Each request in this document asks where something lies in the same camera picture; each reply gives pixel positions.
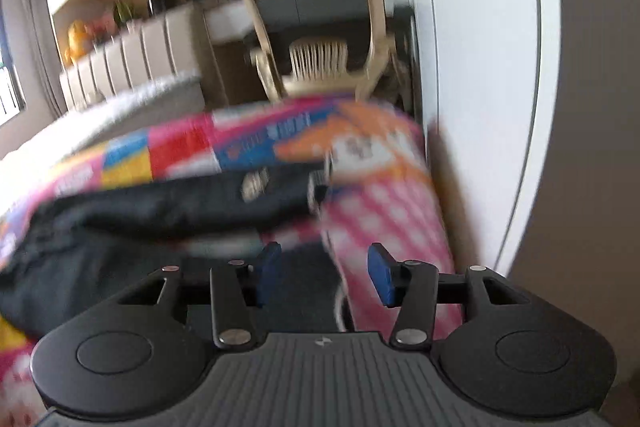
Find black knitted garment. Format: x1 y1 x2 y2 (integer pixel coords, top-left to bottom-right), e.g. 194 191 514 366
1 162 330 339

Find colourful cartoon quilted mat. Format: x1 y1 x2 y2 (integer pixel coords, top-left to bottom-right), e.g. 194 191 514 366
1 98 454 426

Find white quilted bed mattress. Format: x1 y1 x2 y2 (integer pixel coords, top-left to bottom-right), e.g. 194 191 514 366
1 72 205 212

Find beige padded headboard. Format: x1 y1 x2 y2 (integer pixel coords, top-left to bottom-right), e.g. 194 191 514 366
60 4 213 109

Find grey curtain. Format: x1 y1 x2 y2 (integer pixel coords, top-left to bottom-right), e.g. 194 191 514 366
21 0 67 119

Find beige mesh office chair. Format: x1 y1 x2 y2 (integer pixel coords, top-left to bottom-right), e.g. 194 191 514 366
242 0 413 110

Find yellow duck plush toy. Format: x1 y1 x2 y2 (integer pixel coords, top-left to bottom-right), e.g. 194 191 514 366
63 20 94 66

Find pink flower bouquet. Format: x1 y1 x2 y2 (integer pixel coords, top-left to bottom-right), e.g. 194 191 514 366
87 12 119 44

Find black round speaker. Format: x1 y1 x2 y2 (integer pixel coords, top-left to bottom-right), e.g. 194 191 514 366
148 0 176 17

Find green potted plant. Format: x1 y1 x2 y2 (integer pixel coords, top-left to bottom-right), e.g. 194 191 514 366
113 0 137 28

